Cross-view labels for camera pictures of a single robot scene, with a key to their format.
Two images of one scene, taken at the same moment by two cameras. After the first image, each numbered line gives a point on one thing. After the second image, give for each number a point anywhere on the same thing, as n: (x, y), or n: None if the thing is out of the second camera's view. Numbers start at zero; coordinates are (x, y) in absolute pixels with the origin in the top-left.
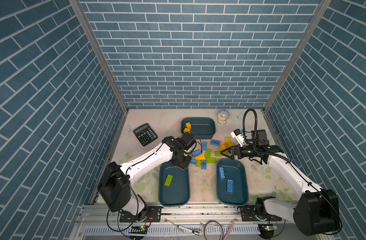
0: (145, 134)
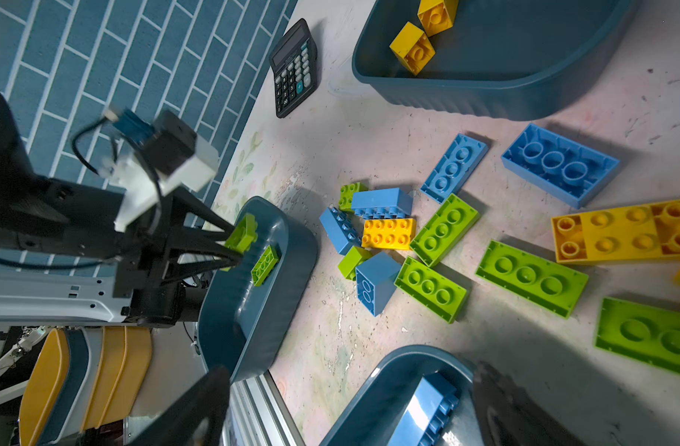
0: (294, 64)
